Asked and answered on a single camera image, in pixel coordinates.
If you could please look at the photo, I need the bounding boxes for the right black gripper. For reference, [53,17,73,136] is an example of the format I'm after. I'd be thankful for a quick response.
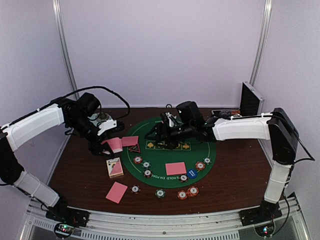
[145,121,195,149]

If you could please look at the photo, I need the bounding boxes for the red playing card deck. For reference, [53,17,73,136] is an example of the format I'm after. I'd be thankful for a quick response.
[101,137,123,153]

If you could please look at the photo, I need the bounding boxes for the triangular black red dealer button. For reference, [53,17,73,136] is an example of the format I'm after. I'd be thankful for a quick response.
[128,143,141,153]

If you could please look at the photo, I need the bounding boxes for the red card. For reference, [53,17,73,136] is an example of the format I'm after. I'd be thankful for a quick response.
[105,181,128,204]
[120,136,139,147]
[165,162,187,176]

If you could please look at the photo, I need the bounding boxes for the green chips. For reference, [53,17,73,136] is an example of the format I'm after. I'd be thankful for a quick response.
[142,161,151,169]
[203,157,212,165]

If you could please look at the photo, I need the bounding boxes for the red chips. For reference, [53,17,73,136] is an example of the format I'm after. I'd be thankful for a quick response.
[195,161,206,171]
[177,190,188,200]
[133,156,143,164]

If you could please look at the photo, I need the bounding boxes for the black chips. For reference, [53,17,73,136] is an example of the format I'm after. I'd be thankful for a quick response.
[143,169,153,178]
[178,174,189,183]

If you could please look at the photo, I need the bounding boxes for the blue small blind button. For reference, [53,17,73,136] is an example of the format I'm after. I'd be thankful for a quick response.
[186,169,198,179]

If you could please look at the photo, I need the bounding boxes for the black white chip stack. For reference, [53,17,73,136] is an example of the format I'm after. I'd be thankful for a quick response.
[130,185,141,194]

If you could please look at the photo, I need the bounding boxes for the orange chip stack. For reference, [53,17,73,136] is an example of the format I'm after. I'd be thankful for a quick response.
[187,186,199,197]

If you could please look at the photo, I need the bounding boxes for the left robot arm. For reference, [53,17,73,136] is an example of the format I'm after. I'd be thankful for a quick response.
[0,92,117,222]

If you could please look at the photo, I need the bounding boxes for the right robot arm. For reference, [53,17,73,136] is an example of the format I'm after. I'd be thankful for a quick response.
[145,101,299,221]

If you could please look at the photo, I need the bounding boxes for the playing card box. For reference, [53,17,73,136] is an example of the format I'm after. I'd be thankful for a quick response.
[106,157,124,179]

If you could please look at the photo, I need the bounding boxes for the light blue flower plate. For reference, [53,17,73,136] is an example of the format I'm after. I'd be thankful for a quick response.
[88,112,113,126]

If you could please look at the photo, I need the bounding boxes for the round green poker mat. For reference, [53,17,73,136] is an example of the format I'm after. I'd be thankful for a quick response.
[121,117,217,189]

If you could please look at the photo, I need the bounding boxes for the aluminium poker chip case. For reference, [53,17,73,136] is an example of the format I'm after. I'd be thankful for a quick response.
[211,81,264,118]

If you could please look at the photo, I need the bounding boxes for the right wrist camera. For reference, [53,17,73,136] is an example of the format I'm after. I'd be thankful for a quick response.
[165,112,178,128]

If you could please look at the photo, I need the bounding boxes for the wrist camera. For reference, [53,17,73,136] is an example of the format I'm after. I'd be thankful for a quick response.
[97,120,125,137]
[165,112,178,128]

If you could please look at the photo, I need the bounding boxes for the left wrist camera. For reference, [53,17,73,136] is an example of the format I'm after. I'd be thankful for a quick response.
[97,120,125,137]

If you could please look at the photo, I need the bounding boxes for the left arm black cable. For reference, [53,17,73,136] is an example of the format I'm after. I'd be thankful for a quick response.
[4,86,131,123]

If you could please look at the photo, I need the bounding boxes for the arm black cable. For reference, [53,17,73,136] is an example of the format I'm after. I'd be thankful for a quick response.
[4,86,131,123]
[272,112,315,163]

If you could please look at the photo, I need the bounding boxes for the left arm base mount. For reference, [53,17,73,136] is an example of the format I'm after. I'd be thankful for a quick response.
[45,207,90,227]

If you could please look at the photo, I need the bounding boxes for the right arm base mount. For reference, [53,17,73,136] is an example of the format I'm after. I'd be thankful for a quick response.
[239,206,283,226]

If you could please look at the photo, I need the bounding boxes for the left aluminium frame post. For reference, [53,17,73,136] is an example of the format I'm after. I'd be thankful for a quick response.
[52,0,80,100]

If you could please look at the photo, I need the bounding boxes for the aluminium frame post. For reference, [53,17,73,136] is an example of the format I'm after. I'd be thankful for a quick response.
[52,0,80,100]
[249,0,273,86]

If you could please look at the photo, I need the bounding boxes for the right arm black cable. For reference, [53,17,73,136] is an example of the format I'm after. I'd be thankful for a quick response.
[272,112,315,163]

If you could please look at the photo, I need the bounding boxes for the aluminium front rail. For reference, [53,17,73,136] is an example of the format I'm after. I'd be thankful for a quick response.
[17,197,312,240]

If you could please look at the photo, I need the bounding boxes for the right aluminium frame post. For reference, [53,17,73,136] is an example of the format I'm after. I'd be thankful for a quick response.
[249,0,273,86]

